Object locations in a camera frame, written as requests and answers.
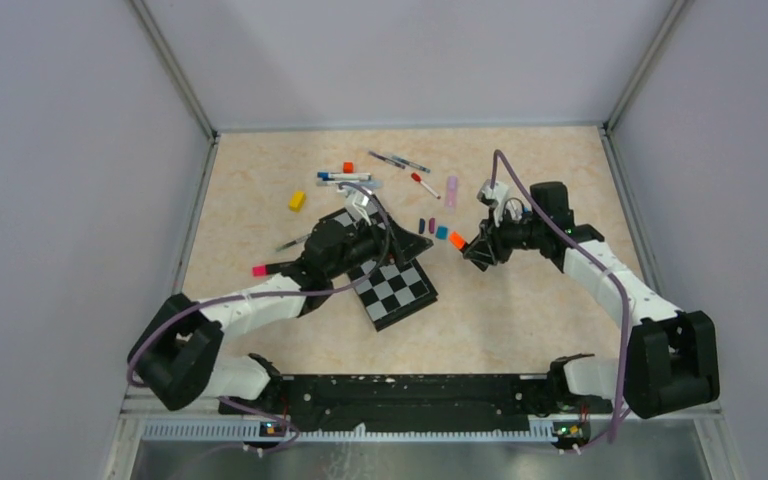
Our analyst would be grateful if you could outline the yellow block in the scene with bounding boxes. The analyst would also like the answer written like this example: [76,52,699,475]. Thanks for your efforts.
[288,191,307,213]

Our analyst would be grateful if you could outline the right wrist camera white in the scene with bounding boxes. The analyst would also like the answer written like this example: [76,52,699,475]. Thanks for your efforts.
[477,179,510,226]

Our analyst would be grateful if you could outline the thin dark pen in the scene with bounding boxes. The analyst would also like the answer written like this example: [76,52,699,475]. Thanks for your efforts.
[367,150,406,169]

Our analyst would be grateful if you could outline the black gel pen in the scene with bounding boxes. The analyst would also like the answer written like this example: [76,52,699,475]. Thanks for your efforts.
[275,233,311,253]

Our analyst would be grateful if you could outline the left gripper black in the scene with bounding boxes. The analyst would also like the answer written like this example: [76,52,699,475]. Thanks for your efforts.
[327,212,433,280]

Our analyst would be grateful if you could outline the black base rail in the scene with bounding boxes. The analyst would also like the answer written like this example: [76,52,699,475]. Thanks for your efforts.
[218,374,612,433]

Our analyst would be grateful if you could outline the black white chessboard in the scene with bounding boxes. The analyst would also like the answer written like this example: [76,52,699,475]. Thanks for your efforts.
[338,220,438,331]

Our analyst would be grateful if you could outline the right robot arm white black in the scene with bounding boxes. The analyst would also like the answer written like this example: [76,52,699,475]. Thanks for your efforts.
[452,181,720,419]

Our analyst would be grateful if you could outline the pale purple highlighter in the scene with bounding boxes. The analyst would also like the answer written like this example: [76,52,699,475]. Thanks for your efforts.
[445,175,459,211]

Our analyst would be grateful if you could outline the blue highlighter cap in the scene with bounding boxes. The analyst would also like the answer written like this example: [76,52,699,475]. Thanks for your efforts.
[435,226,449,240]

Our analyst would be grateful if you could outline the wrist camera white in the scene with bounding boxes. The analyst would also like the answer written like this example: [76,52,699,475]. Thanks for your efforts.
[338,185,377,225]
[477,179,510,226]

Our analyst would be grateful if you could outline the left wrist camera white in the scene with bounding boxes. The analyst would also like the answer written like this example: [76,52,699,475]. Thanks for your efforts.
[338,185,377,225]

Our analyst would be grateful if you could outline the black highlighter orange cap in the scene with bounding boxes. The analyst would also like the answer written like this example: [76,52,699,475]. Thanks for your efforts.
[448,232,468,253]

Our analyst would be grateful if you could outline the light blue eraser bar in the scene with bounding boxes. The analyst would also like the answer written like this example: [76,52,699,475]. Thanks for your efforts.
[336,180,383,196]

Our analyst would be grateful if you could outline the black highlighter pink cap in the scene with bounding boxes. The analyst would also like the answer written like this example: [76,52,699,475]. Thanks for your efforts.
[251,262,291,277]

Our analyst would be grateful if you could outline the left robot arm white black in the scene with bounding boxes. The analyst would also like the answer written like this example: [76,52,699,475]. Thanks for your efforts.
[126,214,432,414]

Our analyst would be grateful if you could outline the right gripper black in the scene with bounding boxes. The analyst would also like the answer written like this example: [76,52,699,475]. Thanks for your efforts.
[464,206,546,266]

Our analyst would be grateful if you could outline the white marker red cap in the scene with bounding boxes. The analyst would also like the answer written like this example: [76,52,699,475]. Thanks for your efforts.
[411,173,441,200]

